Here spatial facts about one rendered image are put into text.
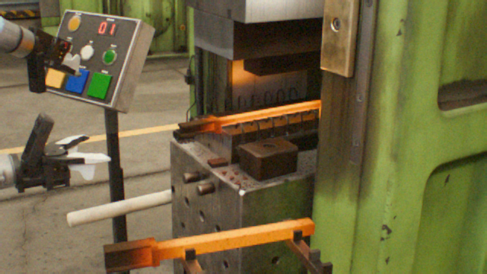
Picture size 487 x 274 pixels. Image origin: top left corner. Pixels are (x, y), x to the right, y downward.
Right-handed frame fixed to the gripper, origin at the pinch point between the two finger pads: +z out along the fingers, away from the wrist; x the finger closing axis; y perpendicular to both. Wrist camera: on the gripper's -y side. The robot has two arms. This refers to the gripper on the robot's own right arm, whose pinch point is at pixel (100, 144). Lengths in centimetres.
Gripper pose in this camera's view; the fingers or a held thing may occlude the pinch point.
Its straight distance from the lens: 137.0
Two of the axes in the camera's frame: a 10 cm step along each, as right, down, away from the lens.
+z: 8.5, -1.6, 5.0
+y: -0.2, 9.4, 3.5
